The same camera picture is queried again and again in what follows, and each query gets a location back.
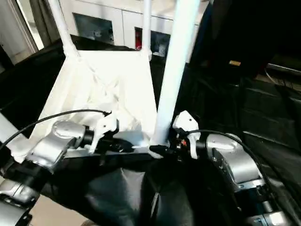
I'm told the white plastic table top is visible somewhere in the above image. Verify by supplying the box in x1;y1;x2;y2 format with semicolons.
7;49;163;158

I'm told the black plastic mat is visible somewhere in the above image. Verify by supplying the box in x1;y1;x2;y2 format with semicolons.
0;38;301;226

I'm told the small red bottle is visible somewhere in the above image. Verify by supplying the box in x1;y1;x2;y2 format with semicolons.
135;29;142;50

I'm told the white glass-door cabinet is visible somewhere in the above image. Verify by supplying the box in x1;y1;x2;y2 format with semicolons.
59;0;207;62

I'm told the grey curtain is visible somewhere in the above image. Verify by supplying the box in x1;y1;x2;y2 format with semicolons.
28;0;62;48

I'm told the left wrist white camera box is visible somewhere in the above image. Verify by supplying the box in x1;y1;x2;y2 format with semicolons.
87;113;119;153

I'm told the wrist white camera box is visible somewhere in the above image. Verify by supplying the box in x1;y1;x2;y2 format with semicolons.
87;113;119;153
173;111;202;160

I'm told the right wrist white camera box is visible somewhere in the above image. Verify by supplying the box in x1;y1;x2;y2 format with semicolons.
173;111;202;160

